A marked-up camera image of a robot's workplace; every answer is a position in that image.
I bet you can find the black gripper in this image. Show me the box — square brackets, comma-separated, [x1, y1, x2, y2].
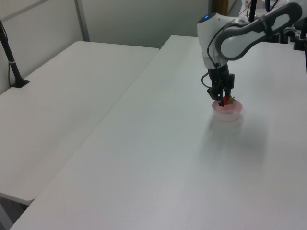
[207, 63, 236, 107]

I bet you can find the red strawberry with green leaves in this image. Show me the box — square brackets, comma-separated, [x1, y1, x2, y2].
[223, 95, 236, 106]

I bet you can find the pale pink plastic bowl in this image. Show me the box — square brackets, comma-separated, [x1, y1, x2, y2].
[212, 99, 244, 123]

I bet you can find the black upright pole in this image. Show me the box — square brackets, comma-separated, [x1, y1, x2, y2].
[248, 0, 258, 23]

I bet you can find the white side table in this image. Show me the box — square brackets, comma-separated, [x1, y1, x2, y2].
[0, 40, 161, 206]

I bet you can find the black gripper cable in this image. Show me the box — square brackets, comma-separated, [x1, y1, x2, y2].
[201, 21, 236, 89]

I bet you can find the grey partition frame post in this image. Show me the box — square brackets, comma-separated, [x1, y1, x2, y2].
[73, 0, 91, 42]

